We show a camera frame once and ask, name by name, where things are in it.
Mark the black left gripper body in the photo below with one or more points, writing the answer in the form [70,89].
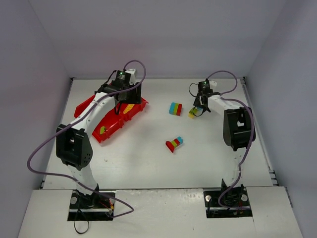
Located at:
[135,93]

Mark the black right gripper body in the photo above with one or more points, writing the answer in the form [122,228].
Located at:
[202,98]

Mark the lime green lego brick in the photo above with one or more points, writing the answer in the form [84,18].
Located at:
[195,111]

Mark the green curved lego piece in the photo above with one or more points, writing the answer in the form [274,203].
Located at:
[102,130]

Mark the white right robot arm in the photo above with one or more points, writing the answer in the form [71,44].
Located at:
[238,130]

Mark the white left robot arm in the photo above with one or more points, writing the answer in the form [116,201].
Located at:
[73,145]

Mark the cyan green red brick stack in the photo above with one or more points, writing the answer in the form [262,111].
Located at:
[175,109]

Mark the red divided plastic bin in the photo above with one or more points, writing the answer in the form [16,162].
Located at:
[116,121]

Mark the red green cyan brick tower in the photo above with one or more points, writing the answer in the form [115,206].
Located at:
[172,145]

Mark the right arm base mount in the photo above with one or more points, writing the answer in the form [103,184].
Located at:
[234,204]

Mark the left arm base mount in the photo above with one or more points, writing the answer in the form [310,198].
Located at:
[82,208]

